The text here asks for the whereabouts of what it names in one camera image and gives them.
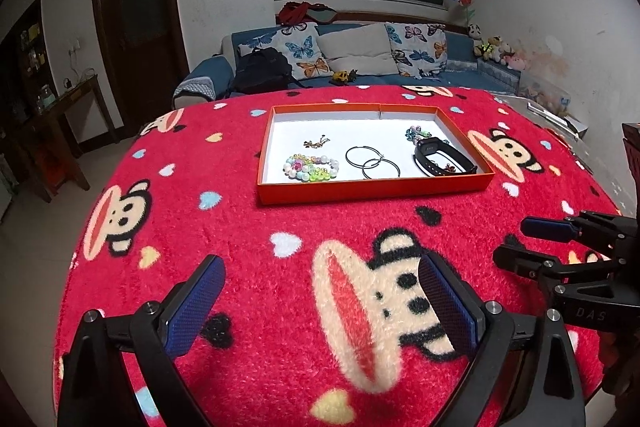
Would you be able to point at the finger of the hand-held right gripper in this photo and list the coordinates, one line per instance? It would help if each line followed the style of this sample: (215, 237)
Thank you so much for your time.
(525, 262)
(545, 229)

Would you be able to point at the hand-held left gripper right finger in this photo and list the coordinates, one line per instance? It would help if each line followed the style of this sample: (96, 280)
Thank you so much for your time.
(445, 302)

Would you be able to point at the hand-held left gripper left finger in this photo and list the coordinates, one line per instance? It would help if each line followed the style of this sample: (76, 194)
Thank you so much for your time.
(200, 302)

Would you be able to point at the small brown earring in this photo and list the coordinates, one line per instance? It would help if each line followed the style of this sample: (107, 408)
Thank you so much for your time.
(316, 142)
(447, 167)

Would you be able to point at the silver hoop earring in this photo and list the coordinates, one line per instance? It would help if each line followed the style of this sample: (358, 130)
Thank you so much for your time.
(400, 169)
(347, 157)

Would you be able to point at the orange cardboard tray box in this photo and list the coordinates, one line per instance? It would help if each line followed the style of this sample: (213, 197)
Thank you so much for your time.
(350, 132)

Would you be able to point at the red monkey print blanket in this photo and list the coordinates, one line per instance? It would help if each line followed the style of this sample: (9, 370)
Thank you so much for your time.
(250, 257)

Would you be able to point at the dark wooden furniture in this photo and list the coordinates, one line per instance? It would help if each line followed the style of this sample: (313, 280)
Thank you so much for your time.
(631, 162)

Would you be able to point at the clear plastic storage box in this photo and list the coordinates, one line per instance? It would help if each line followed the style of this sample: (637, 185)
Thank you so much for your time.
(542, 94)

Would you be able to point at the black smart band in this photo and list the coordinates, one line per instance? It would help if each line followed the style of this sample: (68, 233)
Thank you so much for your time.
(425, 164)

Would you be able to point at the pink plush toy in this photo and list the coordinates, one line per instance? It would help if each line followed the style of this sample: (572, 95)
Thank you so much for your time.
(515, 59)

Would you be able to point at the plush toy with green vest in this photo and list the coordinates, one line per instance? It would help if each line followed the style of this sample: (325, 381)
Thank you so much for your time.
(489, 49)

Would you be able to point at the blue sofa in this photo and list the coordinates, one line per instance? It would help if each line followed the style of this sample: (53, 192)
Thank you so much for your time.
(457, 47)

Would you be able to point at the panda plush toy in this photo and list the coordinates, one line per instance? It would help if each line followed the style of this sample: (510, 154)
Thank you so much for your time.
(474, 31)

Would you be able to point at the butterfly print pillow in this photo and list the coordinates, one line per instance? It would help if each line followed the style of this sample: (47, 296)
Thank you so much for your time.
(300, 49)
(415, 47)

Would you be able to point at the black backpack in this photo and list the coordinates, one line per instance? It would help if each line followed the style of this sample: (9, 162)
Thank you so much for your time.
(260, 69)

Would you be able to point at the wooden side table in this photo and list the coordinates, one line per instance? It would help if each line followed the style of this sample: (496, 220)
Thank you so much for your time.
(70, 99)

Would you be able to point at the dark toy animal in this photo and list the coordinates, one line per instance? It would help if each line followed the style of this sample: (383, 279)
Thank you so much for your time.
(353, 74)

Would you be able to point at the yellow toy truck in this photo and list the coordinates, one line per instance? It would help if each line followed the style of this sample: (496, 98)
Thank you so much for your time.
(340, 77)

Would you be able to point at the pale green jar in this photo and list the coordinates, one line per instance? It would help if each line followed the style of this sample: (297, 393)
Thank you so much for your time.
(47, 98)

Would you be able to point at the beige cushion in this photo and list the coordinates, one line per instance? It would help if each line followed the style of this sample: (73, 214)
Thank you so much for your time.
(355, 52)

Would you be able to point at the dark wooden door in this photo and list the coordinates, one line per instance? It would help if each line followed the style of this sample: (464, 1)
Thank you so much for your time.
(140, 32)

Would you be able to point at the dark wooden shelf cabinet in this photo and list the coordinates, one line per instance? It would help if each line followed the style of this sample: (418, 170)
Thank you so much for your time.
(25, 57)

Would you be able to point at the red clothing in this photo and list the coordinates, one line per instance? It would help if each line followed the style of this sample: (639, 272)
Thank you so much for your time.
(300, 12)

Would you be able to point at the white wall socket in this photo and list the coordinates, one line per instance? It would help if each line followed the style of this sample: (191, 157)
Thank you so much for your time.
(75, 48)

